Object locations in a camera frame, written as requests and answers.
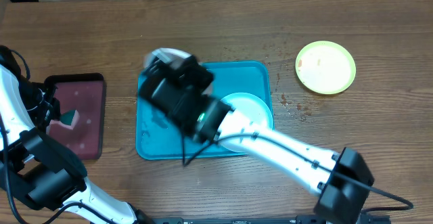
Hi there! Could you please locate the white plate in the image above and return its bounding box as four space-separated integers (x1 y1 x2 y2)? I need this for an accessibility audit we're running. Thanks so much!
143 47 191 69

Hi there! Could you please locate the green and pink sponge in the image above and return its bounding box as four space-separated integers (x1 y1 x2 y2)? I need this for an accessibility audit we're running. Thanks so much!
60 110 80 130

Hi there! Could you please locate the yellow-green plate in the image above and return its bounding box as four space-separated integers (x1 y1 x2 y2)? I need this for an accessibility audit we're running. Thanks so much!
294 41 357 95

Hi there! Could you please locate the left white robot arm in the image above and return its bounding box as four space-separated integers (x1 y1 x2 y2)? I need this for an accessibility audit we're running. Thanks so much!
1 46 152 223

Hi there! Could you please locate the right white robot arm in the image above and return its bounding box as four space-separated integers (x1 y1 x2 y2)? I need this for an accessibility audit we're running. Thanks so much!
139 54 414 223

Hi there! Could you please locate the black tray with red liquid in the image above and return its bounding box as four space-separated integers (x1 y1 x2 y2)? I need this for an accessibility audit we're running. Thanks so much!
45 73 106 160

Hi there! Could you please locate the teal serving tray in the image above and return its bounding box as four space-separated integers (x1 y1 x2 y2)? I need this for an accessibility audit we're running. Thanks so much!
135 61 273 160

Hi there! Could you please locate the light blue plate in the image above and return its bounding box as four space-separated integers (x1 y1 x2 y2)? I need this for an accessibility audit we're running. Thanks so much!
218 92 274 153

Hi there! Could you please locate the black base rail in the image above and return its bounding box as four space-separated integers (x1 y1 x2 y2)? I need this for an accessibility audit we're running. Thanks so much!
153 215 391 224

